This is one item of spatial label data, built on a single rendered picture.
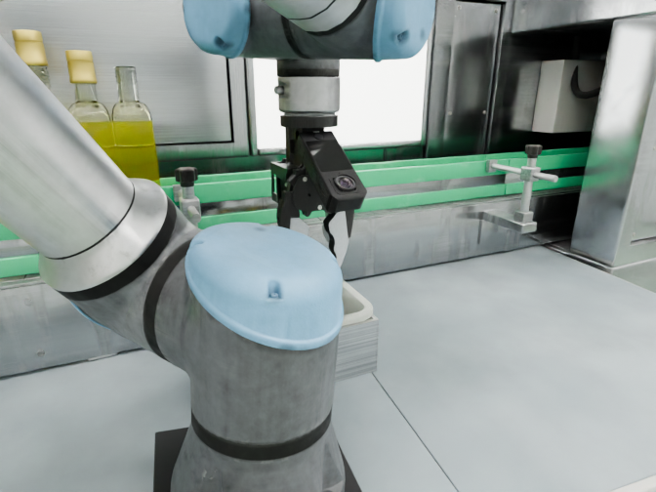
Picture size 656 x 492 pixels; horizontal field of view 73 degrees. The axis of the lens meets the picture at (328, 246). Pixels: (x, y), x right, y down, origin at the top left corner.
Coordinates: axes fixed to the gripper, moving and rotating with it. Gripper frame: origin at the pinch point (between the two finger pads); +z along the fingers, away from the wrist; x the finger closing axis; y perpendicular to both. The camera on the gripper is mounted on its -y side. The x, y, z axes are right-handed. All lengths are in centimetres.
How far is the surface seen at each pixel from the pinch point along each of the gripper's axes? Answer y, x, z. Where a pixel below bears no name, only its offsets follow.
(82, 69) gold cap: 26.4, 24.3, -25.6
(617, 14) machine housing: 12, -70, -37
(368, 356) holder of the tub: -6.8, -4.2, 10.5
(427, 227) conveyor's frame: 19.6, -34.0, 4.0
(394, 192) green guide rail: 22.0, -27.2, -3.6
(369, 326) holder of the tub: -6.8, -4.2, 5.9
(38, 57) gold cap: 26.6, 29.3, -27.1
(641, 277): 1, -81, 17
